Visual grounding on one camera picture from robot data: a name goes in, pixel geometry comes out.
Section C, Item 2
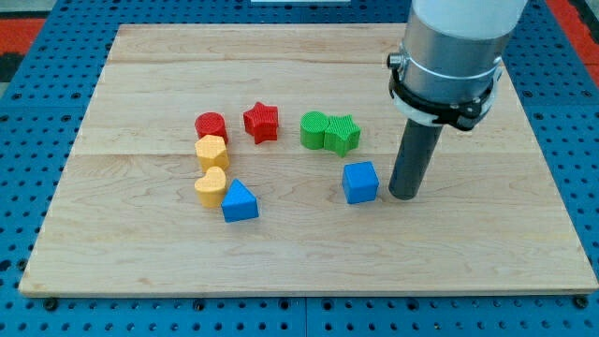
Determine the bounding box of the red star block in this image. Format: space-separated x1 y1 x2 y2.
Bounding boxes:
243 102 279 144

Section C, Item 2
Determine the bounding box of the green cylinder block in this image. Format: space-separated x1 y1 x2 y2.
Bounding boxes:
299 110 329 150

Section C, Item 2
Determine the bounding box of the yellow hexagon block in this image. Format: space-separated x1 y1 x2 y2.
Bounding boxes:
195 135 229 172

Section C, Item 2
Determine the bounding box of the blue cube block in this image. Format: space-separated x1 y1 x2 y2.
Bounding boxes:
342 161 379 204

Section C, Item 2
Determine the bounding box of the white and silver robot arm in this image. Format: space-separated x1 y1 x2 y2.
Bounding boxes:
387 0 527 131

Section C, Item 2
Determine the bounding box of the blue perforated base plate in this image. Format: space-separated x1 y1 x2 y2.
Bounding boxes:
1 0 598 336

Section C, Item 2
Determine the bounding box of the blue triangle block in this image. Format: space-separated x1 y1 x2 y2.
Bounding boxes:
221 179 259 223

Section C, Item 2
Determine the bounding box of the yellow heart block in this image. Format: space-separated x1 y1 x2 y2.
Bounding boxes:
194 167 226 208

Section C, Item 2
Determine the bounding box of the light wooden board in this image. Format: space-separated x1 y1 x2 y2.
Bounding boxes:
19 24 598 298

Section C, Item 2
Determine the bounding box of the red cylinder block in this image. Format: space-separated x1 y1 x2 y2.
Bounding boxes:
195 111 228 144

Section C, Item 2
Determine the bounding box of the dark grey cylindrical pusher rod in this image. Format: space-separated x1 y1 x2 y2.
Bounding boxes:
388 120 443 200

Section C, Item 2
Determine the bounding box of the green star block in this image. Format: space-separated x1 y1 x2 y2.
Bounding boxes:
324 115 361 157

